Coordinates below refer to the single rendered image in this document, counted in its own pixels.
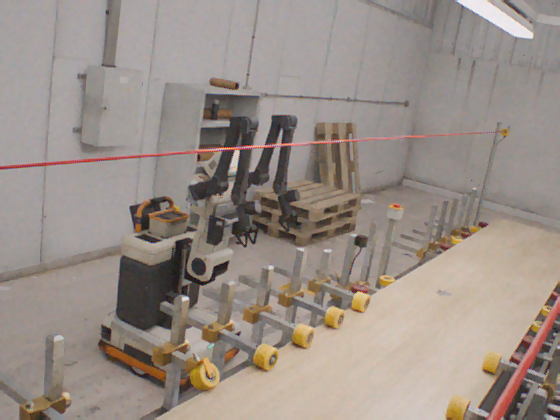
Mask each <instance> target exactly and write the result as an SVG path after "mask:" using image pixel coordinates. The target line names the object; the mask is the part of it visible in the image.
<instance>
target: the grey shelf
mask: <svg viewBox="0 0 560 420"><path fill-rule="evenodd" d="M168 88H169V89H168ZM167 96H168V97H167ZM262 96H263V92H254V91H250V90H246V89H242V88H239V89H238V90H237V91H235V90H231V89H226V88H223V87H214V86H210V85H204V84H192V83H168V82H167V84H166V92H165V100H164V108H163V117H162V125H161V134H160V142H159V151H158V153H168V152H181V151H192V149H193V151H194V150H198V147H199V146H203V145H222V144H223V145H224V143H225V140H226V136H227V134H228V131H229V126H230V121H229V118H218V119H217V120H211V118H203V111H204V109H212V105H213V101H214V99H219V100H220V102H219V109H225V110H229V109H231V110H232V117H247V116H252V117H256V115H257V118H258V119H259V120H260V108H261V102H262ZM229 97H230V99H229ZM259 97H260V99H259ZM227 99H228V100H227ZM228 103H229V105H228ZM258 103H259V105H258ZM166 105H167V106H166ZM223 106H224V107H223ZM257 109H258V111H257ZM165 113H166V114H165ZM198 113H199V114H198ZM164 121H165V122H164ZM163 130H164V131H163ZM224 130H225V132H224ZM219 133H220V134H219ZM222 134H223V135H222ZM223 136H224V138H223ZM162 138H163V139H162ZM221 139H222V140H221ZM223 145H222V146H223ZM161 146H162V147H161ZM197 155H198V153H195V154H183V155H171V156H159V157H158V159H157V168H156V176H155V185H154V194H153V198H158V197H162V196H170V197H171V198H172V199H173V201H174V203H175V206H178V207H180V212H185V213H188V214H190V218H188V222H187V224H189V225H192V226H194V227H197V228H198V224H199V221H200V217H201V215H199V214H197V213H195V212H192V210H191V207H190V206H191V203H188V202H186V201H185V196H186V193H187V189H188V188H187V186H188V185H189V182H190V181H192V179H193V175H194V174H201V173H202V171H203V169H204V164H205V163H206V162H207V161H203V162H197ZM191 156H192V158H191ZM193 156H194V157H193ZM159 171H160V172H159ZM158 180H159V181H158ZM157 188H158V189H157ZM157 190H158V191H157ZM232 223H233V222H231V223H229V227H224V232H226V233H228V234H229V237H233V236H235V235H233V234H231V230H232Z"/></svg>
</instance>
